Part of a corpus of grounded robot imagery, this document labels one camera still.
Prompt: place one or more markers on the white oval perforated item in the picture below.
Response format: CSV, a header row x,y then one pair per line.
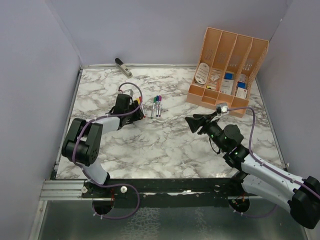
x,y
202,73

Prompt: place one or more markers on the white pen green ink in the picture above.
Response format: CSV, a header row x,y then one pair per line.
x,y
153,110

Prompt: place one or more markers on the peach desk organizer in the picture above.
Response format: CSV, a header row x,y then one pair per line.
x,y
234,60

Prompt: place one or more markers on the white pen purple ink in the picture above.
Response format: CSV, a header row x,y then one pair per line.
x,y
159,109

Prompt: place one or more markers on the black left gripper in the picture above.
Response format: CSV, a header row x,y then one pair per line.
x,y
138,115

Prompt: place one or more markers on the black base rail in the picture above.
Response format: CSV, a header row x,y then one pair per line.
x,y
163,192

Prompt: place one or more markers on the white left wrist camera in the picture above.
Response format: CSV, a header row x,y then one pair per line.
x,y
128,92

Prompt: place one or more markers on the white pen blue ink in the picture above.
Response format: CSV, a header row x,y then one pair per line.
x,y
157,109

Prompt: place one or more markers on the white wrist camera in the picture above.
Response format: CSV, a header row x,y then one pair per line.
x,y
128,92
222,109

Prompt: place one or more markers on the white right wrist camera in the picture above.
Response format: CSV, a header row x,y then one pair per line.
x,y
222,109

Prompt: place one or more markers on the aluminium frame profile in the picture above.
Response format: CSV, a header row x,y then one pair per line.
x,y
61,190

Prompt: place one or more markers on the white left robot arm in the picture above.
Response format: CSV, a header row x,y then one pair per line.
x,y
82,142

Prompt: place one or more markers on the black grey stapler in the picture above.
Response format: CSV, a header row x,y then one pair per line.
x,y
122,67

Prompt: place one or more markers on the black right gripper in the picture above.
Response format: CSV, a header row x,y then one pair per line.
x,y
201,120

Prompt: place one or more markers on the white pen red ink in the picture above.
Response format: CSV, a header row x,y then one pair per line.
x,y
144,116

